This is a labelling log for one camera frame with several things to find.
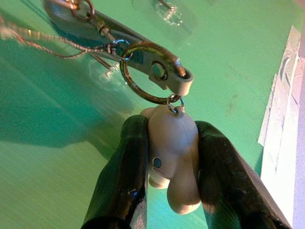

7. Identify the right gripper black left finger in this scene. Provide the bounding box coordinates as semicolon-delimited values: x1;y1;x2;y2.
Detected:
81;114;150;229

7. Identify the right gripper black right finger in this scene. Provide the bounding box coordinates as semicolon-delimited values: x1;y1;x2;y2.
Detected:
195;120;293;229

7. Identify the white tape patch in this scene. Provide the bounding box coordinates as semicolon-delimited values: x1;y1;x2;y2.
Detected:
257;25;302;225

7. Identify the green board with hooks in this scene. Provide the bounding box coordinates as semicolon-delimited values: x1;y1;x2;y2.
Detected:
0;0;296;229

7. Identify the keyring with white figurine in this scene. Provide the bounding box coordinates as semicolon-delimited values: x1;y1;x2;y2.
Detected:
0;0;201;215

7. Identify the clear adhesive metal hook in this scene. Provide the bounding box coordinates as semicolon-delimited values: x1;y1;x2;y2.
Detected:
90;53;120;77
154;0;184;26

